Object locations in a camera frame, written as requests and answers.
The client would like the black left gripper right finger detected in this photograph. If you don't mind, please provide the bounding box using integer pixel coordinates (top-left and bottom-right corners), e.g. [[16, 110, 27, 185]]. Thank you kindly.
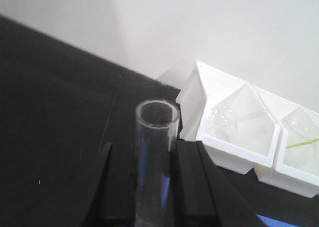
[[172, 140, 264, 227]]

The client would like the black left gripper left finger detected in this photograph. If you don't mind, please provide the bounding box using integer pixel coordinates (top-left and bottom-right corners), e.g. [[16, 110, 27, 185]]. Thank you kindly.
[[82, 142, 135, 227]]

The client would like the clear glass test tube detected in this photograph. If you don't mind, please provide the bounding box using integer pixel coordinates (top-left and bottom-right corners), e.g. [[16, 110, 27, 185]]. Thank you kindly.
[[135, 99, 180, 227]]

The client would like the blue plastic tray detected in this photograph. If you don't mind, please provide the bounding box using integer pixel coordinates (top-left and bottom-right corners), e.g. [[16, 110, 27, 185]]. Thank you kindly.
[[257, 215, 298, 227]]

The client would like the small glassware in left bin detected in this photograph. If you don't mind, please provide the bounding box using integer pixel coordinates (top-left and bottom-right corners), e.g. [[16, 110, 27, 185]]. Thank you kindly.
[[210, 104, 265, 130]]

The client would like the left white storage bin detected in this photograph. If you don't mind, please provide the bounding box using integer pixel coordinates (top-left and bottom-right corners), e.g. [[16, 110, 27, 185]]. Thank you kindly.
[[158, 60, 280, 174]]

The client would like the white storage bin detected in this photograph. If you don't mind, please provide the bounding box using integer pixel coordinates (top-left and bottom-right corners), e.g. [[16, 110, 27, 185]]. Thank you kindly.
[[252, 85, 319, 198], [158, 60, 280, 174]]

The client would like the middle white storage bin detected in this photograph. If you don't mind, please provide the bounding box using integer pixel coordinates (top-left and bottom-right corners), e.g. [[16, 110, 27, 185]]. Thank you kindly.
[[252, 85, 319, 198]]

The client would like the yellow plastic spatula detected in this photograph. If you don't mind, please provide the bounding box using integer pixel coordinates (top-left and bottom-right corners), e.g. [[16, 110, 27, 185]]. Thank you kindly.
[[286, 138, 319, 149]]

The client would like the glass beaker in middle bin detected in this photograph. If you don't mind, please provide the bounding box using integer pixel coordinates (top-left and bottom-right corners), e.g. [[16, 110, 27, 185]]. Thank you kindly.
[[282, 110, 319, 141]]

